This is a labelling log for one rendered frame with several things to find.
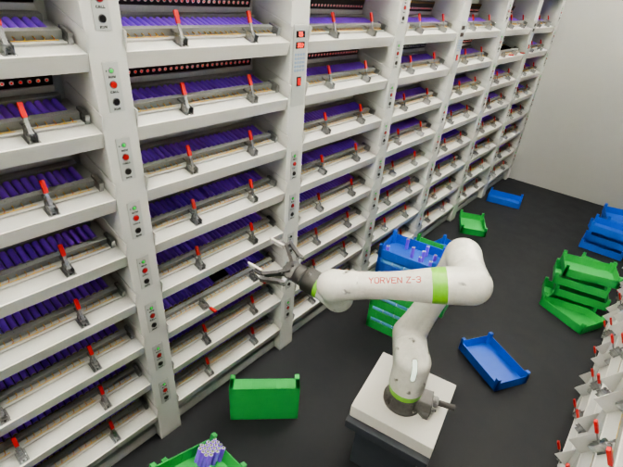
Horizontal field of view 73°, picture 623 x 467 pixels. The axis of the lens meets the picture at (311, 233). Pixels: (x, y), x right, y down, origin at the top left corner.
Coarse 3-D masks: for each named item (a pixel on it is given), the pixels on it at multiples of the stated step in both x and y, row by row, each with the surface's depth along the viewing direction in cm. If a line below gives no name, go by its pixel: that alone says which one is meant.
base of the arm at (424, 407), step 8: (384, 392) 161; (424, 392) 156; (432, 392) 156; (384, 400) 159; (392, 400) 155; (424, 400) 153; (432, 400) 153; (440, 400) 156; (392, 408) 155; (400, 408) 153; (408, 408) 153; (416, 408) 154; (424, 408) 153; (432, 408) 154; (448, 408) 154; (408, 416) 154; (424, 416) 152
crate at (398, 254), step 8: (392, 240) 232; (400, 240) 231; (384, 248) 224; (392, 248) 227; (400, 248) 227; (408, 248) 228; (416, 248) 228; (424, 248) 225; (432, 248) 222; (384, 256) 217; (392, 256) 214; (400, 256) 212; (408, 256) 221; (416, 256) 222; (432, 256) 223; (440, 256) 222; (400, 264) 214; (408, 264) 211; (416, 264) 209; (424, 264) 206; (432, 264) 204
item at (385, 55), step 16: (368, 0) 196; (384, 0) 191; (400, 0) 187; (384, 16) 194; (400, 32) 197; (368, 48) 205; (384, 48) 199; (400, 48) 202; (384, 64) 202; (368, 96) 214; (384, 96) 208; (384, 160) 231; (368, 176) 231; (368, 208) 239; (368, 224) 246; (368, 240) 255; (368, 256) 263
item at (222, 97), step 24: (144, 72) 129; (168, 72) 136; (192, 72) 142; (216, 72) 149; (240, 72) 156; (264, 72) 160; (144, 96) 125; (168, 96) 128; (192, 96) 133; (216, 96) 140; (240, 96) 145; (264, 96) 152; (288, 96) 156; (144, 120) 119; (168, 120) 123; (192, 120) 129; (216, 120) 137
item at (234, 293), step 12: (264, 252) 200; (276, 264) 196; (228, 276) 183; (228, 288) 178; (240, 288) 180; (252, 288) 186; (216, 300) 172; (228, 300) 175; (192, 312) 164; (204, 312) 166; (168, 324) 152; (180, 324) 159; (192, 324) 165; (168, 336) 157
